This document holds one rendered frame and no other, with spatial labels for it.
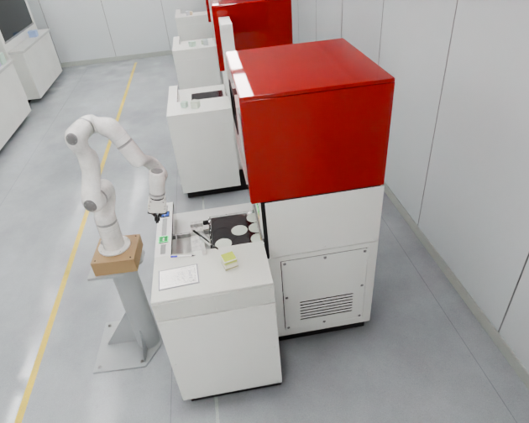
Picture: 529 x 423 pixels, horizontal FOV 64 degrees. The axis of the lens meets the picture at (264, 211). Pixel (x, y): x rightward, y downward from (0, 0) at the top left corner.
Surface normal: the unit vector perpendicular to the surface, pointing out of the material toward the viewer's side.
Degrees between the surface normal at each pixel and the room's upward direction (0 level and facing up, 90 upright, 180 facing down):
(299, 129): 90
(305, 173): 90
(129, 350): 0
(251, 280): 0
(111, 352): 0
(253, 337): 90
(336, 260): 90
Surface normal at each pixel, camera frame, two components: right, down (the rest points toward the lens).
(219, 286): -0.07, -0.81
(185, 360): 0.15, 0.57
